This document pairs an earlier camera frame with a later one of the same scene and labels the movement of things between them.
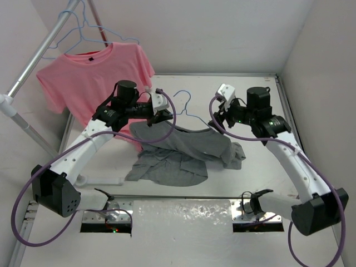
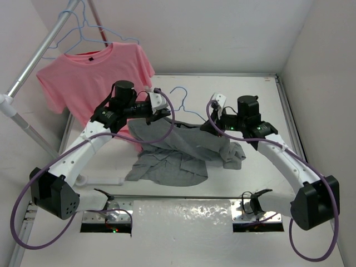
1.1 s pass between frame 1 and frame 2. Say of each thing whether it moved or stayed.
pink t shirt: stayed
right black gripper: moved
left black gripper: stayed
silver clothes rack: stayed
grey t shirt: stayed
